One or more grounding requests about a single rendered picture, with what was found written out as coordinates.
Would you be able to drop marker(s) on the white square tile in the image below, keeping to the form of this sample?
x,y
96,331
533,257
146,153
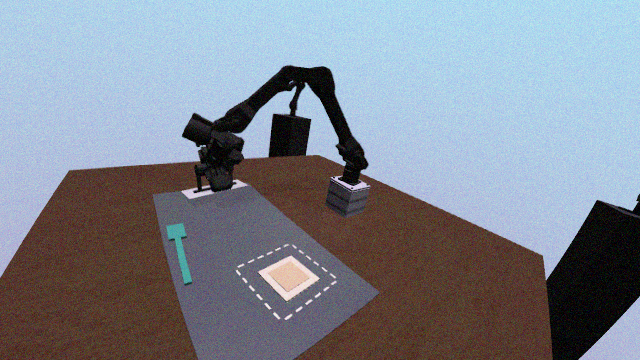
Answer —
x,y
288,278

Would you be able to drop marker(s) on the teal small trowel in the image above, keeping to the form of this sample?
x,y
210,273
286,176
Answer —
x,y
176,233

